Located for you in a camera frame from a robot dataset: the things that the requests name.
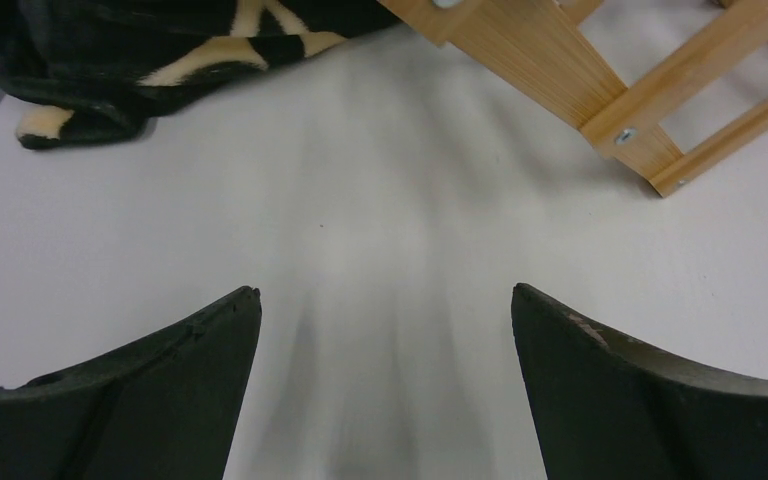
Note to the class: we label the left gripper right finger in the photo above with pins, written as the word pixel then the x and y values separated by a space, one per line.
pixel 609 406

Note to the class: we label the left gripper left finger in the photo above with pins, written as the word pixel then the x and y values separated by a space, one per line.
pixel 165 406

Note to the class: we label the wooden wine rack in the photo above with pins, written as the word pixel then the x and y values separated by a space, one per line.
pixel 537 47

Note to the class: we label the black floral blanket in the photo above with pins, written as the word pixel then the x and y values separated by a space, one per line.
pixel 95 72

